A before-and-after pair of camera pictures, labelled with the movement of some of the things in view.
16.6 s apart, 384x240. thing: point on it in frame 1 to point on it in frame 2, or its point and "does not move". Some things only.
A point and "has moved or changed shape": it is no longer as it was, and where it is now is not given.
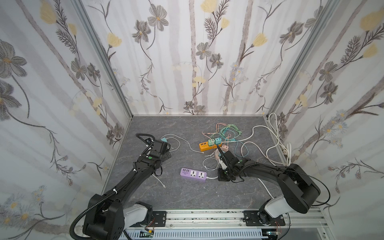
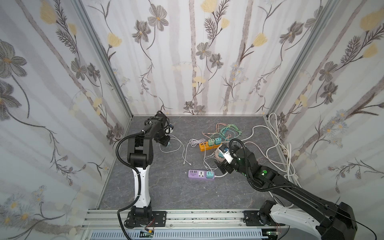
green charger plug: x=211 y=142 does not move
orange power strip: x=204 y=146 does not move
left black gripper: x=162 y=147 to x=163 y=140
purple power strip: x=193 y=173 has moved or changed shape
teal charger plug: x=217 y=140 does not move
